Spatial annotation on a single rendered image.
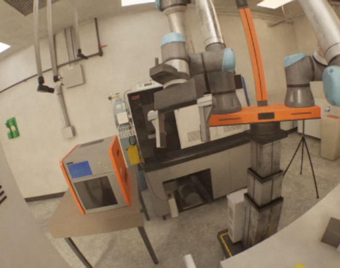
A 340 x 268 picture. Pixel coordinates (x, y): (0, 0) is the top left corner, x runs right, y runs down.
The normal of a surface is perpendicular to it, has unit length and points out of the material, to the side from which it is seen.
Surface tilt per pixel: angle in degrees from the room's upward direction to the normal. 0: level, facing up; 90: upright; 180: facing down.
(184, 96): 67
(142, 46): 90
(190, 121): 90
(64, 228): 90
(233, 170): 90
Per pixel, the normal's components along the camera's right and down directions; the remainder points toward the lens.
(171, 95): -0.59, -0.08
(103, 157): 0.21, 0.21
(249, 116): -0.40, 0.31
